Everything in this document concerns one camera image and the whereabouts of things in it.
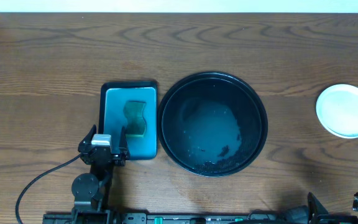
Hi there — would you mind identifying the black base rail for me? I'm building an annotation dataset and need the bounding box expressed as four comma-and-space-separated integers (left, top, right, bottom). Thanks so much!
42, 212, 354, 224

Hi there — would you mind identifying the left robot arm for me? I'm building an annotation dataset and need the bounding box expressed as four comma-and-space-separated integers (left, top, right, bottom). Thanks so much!
71, 126, 130, 223

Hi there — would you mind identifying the white plate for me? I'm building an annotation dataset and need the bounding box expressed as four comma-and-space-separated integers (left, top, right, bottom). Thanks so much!
315, 84, 358, 139

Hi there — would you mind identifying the black round serving tray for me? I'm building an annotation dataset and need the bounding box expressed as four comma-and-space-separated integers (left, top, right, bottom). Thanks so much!
157, 72, 268, 177

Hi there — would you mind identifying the green scrubbing sponge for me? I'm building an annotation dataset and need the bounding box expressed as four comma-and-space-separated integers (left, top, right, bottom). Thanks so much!
123, 101, 147, 138

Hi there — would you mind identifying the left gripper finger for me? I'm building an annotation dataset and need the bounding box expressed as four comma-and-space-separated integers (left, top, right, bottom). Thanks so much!
84, 124, 97, 144
119, 126, 129, 154

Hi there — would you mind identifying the black rectangular water tray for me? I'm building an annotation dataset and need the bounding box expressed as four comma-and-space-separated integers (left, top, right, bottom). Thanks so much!
98, 81, 157, 161

